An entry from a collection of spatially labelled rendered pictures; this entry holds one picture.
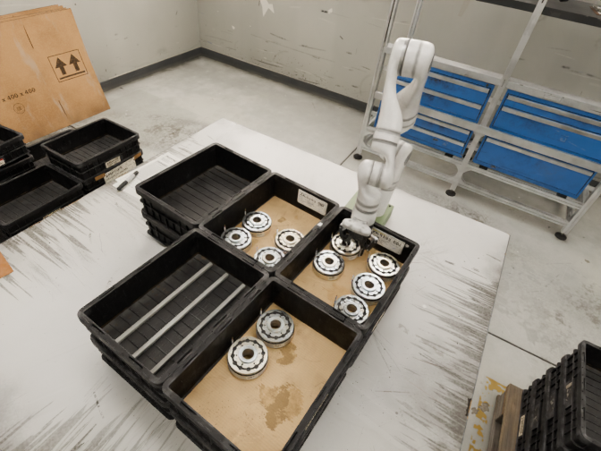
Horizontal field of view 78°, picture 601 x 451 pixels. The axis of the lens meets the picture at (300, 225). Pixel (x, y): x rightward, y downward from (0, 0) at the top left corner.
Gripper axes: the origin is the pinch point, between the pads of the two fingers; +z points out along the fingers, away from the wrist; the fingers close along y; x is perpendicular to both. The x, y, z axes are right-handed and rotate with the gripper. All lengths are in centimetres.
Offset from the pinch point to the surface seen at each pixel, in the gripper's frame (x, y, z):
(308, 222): -5.2, 20.0, 2.2
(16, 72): -66, 292, 38
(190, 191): 5, 66, 2
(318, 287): 19.5, 3.6, 2.2
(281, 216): -2.6, 29.9, 2.2
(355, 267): 5.3, -3.1, 2.2
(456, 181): -184, -29, 72
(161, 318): 52, 37, 2
